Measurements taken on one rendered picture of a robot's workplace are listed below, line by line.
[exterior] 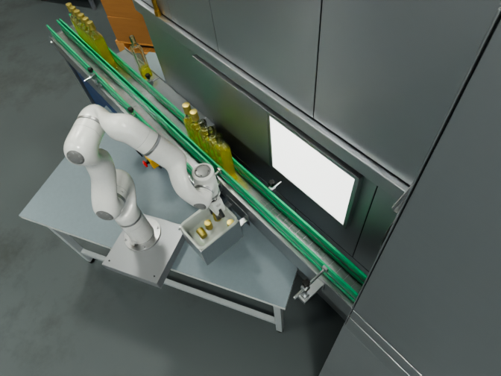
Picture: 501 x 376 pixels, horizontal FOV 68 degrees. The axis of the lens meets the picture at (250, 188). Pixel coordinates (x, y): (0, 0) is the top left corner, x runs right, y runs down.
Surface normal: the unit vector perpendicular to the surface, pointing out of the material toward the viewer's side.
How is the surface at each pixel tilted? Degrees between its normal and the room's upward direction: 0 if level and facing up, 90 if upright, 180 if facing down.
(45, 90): 0
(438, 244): 90
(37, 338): 0
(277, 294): 0
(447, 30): 90
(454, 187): 90
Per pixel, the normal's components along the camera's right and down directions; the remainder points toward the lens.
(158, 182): -0.09, -0.55
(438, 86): -0.75, 0.58
